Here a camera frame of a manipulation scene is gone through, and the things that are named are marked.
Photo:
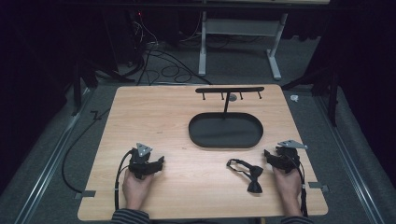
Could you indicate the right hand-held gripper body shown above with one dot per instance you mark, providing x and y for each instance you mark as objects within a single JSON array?
[{"x": 289, "y": 155}]

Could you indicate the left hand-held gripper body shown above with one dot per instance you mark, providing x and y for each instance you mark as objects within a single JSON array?
[{"x": 140, "y": 161}]

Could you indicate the person's right hand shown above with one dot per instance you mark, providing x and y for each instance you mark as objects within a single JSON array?
[{"x": 288, "y": 186}]

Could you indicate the person's left hand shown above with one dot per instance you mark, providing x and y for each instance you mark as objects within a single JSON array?
[{"x": 135, "y": 189}]

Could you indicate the grey tape strip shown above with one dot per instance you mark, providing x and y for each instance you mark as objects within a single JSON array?
[
  {"x": 318, "y": 186},
  {"x": 84, "y": 194}
]

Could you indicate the black hook rack with tray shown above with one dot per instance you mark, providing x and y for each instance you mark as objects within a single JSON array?
[{"x": 225, "y": 130}]

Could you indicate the white crumpled scrap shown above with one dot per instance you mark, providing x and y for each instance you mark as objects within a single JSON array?
[{"x": 294, "y": 98}]

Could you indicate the black metal stand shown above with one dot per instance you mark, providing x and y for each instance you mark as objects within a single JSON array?
[
  {"x": 77, "y": 84},
  {"x": 333, "y": 93}
]

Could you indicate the metal floor rail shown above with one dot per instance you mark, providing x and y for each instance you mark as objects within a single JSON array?
[
  {"x": 46, "y": 168},
  {"x": 348, "y": 168}
]

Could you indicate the white metal table frame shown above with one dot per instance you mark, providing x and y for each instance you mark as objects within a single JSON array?
[{"x": 239, "y": 28}]

